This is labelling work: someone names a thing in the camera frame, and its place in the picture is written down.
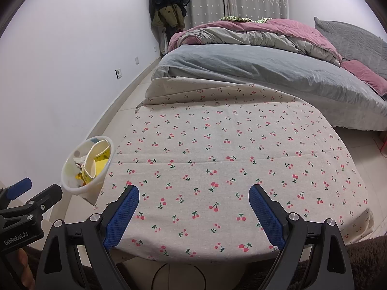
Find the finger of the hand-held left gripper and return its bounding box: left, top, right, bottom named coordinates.
left=18, top=184, right=63, bottom=218
left=0, top=177, right=32, bottom=209

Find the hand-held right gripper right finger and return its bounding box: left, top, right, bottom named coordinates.
left=248, top=184, right=355, bottom=290

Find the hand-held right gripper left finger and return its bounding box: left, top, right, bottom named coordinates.
left=36, top=184, right=140, bottom=290

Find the white plastic bin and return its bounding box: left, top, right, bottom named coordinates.
left=61, top=135, right=116, bottom=196

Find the yellow paper cup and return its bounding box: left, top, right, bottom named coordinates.
left=82, top=139, right=112, bottom=185

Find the person's left hand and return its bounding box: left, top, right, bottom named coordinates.
left=16, top=248, right=33, bottom=285

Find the bed with grey sheet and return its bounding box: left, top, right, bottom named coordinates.
left=150, top=45, right=387, bottom=132

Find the pink pillow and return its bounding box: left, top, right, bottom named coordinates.
left=340, top=60, right=387, bottom=97

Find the pink and grey duvet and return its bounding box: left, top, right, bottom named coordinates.
left=168, top=18, right=343, bottom=67

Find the green patterned cloth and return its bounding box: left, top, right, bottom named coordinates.
left=219, top=16, right=271, bottom=24

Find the olive jacket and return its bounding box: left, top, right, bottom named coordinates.
left=151, top=4, right=186, bottom=32

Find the black cable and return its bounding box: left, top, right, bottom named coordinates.
left=153, top=263, right=209, bottom=290

